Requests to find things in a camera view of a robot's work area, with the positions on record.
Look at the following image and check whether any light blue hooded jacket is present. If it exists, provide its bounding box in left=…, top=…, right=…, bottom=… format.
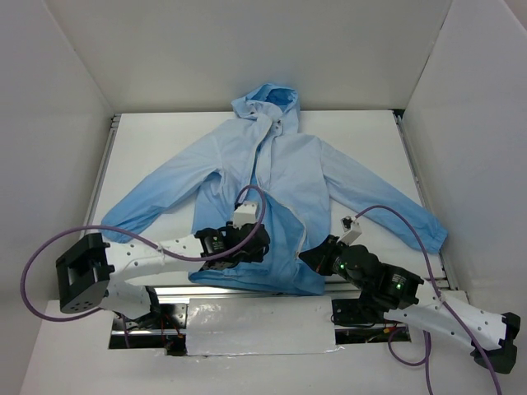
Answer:
left=102, top=84, right=447, bottom=295

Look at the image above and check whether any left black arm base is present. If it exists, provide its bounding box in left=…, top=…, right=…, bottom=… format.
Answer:
left=108, top=303, right=189, bottom=356

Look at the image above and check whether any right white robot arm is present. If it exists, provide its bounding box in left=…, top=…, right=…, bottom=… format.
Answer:
left=300, top=235, right=520, bottom=374

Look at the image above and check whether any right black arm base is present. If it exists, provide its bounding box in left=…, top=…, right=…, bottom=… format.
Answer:
left=330, top=297, right=411, bottom=346

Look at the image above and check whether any silver foil-covered panel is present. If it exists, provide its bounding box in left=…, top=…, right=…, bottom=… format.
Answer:
left=185, top=296, right=338, bottom=356

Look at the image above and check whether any front aluminium table rail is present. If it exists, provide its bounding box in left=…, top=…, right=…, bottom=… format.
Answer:
left=155, top=282, right=360, bottom=298

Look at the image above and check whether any aluminium table rail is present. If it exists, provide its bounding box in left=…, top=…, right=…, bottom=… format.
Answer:
left=83, top=114, right=122, bottom=225
left=391, top=109, right=459, bottom=290
left=155, top=282, right=360, bottom=298

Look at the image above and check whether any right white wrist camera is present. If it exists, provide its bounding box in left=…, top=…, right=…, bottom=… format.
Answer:
left=338, top=216, right=362, bottom=246

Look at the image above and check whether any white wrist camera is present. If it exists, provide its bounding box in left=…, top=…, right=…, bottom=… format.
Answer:
left=338, top=216, right=362, bottom=246
left=231, top=201, right=259, bottom=229

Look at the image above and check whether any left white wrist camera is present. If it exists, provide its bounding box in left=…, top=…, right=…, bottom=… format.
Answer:
left=231, top=201, right=259, bottom=229

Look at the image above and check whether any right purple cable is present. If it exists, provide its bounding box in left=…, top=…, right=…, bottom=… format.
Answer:
left=353, top=205, right=506, bottom=395

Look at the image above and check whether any purple cable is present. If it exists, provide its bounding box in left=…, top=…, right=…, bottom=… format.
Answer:
left=353, top=205, right=506, bottom=395
left=20, top=184, right=268, bottom=349

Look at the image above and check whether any right aluminium table rail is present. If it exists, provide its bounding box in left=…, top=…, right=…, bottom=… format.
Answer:
left=391, top=109, right=459, bottom=290

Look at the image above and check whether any left aluminium table rail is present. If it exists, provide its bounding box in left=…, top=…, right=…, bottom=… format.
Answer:
left=83, top=114, right=122, bottom=225

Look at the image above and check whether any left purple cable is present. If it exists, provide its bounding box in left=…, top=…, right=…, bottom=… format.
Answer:
left=20, top=184, right=268, bottom=349

